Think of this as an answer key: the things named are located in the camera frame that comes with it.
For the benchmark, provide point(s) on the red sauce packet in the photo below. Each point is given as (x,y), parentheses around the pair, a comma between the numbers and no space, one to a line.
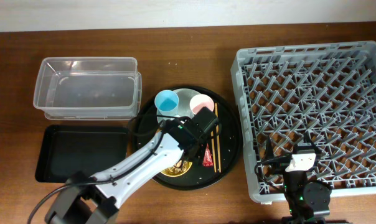
(207,160)

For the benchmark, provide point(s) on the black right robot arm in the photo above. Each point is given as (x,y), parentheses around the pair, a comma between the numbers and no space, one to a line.
(308,200)

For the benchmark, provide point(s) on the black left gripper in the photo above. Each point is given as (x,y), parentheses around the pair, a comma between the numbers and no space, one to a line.
(203,142)

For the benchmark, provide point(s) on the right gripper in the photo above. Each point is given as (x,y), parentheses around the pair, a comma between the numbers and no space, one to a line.
(306,139)

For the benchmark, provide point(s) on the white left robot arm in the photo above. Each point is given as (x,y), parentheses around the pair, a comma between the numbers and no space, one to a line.
(97,199)

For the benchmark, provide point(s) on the grey dishwasher rack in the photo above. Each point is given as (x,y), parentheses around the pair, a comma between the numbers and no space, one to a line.
(327,91)

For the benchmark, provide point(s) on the wooden chopstick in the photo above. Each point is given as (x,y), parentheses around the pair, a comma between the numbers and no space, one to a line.
(218,140)
(213,151)

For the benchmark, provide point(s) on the clear plastic bin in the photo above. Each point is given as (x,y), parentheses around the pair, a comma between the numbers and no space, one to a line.
(88,88)

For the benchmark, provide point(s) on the black rectangular tray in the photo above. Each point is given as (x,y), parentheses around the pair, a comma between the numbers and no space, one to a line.
(66,150)

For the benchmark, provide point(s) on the pink plastic cup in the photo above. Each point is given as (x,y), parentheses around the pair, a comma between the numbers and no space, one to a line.
(200,101)

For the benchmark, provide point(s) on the blue plastic cup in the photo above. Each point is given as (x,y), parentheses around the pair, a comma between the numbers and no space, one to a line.
(167,102)

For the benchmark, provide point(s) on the round black tray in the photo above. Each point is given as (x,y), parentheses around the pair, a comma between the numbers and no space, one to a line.
(199,176)

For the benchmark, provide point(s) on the yellow bowl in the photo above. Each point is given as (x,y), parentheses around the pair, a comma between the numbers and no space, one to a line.
(178,169)

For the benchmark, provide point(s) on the grey plate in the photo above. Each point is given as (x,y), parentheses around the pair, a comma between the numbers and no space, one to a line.
(185,99)

